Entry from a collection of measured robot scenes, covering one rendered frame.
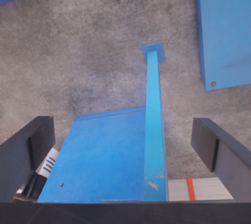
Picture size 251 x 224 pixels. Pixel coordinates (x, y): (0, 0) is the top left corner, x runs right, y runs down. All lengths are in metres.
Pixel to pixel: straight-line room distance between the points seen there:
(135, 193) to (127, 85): 0.74
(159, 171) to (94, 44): 0.95
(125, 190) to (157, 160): 0.54
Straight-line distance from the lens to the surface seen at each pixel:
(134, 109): 1.49
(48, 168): 1.78
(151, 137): 0.64
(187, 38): 1.25
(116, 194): 1.10
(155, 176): 0.56
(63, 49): 1.37
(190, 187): 2.32
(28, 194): 1.63
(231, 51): 1.22
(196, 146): 0.17
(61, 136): 1.96
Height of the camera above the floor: 1.15
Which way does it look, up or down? 51 degrees down
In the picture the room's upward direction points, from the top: 170 degrees counter-clockwise
